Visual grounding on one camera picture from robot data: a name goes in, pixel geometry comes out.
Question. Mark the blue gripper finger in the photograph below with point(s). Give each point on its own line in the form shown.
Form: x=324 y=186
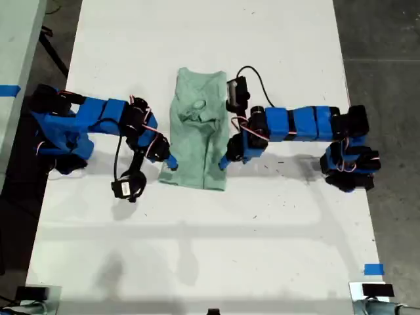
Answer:
x=224 y=163
x=171 y=164

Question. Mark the pale green T-shirt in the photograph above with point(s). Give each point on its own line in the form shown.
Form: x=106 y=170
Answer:
x=190 y=144

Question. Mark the blue and black arm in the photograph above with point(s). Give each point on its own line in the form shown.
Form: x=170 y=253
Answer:
x=302 y=123
x=101 y=115

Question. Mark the black stand leg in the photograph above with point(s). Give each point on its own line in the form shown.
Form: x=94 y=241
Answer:
x=50 y=49

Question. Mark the small black block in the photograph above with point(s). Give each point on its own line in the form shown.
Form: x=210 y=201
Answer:
x=213 y=312

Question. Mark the long blue tape strip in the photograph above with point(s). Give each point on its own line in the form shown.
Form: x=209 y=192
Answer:
x=10 y=90

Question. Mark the pale grey side table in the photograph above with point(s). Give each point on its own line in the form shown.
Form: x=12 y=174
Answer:
x=16 y=42

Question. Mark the short blue tape strip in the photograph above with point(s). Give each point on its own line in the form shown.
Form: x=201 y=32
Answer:
x=374 y=269

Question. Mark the shiny metal plate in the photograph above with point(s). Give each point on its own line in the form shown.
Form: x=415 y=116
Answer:
x=356 y=292
x=54 y=305

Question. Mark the small black box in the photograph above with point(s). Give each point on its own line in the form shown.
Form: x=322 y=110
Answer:
x=377 y=289
x=31 y=292

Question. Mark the grey metal tube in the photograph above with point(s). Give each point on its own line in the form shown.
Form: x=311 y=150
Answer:
x=380 y=308

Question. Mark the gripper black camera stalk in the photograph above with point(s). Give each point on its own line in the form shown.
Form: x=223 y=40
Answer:
x=136 y=164
x=242 y=115

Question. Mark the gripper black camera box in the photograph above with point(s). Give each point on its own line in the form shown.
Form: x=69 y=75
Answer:
x=236 y=92
x=126 y=188

